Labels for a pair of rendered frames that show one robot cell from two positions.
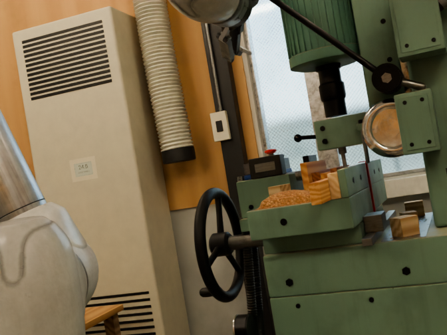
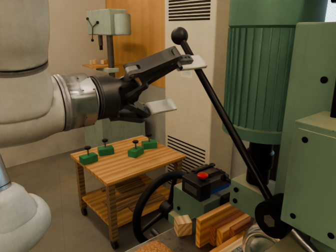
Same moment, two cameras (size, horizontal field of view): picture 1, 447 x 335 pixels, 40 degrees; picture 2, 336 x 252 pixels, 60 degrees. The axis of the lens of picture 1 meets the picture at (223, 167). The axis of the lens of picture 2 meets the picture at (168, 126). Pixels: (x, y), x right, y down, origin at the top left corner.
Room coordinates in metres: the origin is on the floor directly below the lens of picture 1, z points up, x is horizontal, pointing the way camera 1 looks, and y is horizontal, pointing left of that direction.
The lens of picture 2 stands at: (0.82, -0.42, 1.41)
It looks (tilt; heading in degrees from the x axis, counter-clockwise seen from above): 18 degrees down; 32
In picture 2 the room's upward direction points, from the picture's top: straight up
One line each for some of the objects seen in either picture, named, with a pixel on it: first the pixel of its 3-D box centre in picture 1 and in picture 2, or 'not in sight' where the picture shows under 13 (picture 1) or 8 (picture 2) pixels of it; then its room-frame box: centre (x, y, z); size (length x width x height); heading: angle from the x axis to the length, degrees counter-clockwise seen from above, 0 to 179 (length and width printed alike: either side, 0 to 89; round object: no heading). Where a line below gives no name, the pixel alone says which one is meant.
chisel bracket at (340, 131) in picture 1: (348, 134); (261, 202); (1.43, -0.30, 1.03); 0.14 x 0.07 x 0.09; 69
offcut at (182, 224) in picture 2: (280, 193); (182, 225); (1.39, -0.12, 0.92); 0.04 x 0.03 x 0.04; 138
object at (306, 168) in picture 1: (315, 177); (227, 217); (1.46, -0.21, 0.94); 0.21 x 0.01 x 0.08; 159
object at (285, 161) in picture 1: (266, 165); (203, 179); (1.53, -0.11, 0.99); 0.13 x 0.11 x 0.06; 159
